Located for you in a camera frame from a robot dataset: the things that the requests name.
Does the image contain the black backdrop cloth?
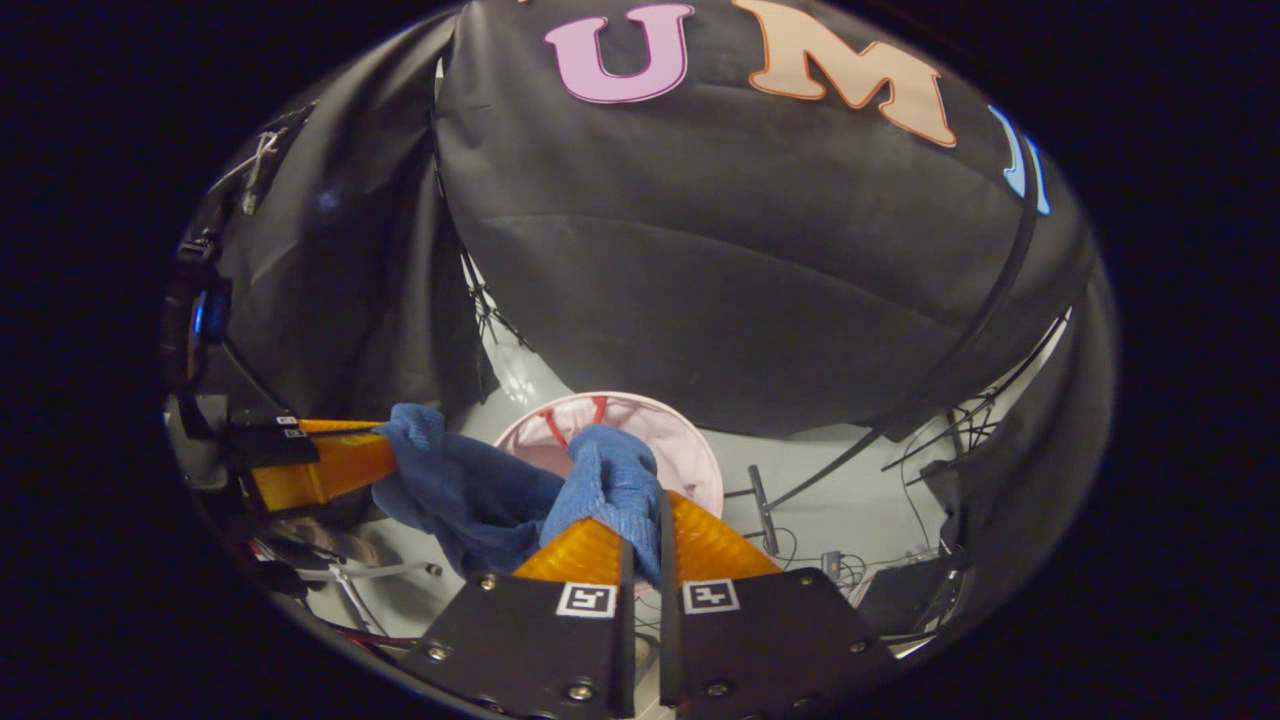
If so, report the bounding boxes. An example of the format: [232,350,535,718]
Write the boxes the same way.
[200,0,1116,641]

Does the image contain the black clothes rack foot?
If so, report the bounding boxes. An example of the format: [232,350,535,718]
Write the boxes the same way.
[747,464,783,557]

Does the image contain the black flat box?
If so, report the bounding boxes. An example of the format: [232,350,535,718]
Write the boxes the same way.
[858,555,966,638]

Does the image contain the white metal frame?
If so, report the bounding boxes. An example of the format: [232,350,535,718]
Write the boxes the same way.
[320,558,446,641]

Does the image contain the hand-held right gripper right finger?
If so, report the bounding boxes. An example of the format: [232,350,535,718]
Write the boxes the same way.
[656,489,902,720]

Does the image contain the pink laundry hamper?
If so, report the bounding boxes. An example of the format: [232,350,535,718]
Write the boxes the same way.
[493,392,724,521]

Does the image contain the dark camera stand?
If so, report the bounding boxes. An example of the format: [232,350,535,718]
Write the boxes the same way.
[205,100,319,241]

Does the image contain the black clothes rack post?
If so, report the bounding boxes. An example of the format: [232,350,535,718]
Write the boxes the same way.
[765,125,1046,511]

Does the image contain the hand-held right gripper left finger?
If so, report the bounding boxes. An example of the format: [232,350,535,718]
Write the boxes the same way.
[400,517,639,720]

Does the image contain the blue corduroy shirt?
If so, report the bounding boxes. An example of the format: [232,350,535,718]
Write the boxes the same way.
[370,403,666,586]

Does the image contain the black tripod legs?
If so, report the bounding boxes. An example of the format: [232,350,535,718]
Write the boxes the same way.
[880,310,1071,476]

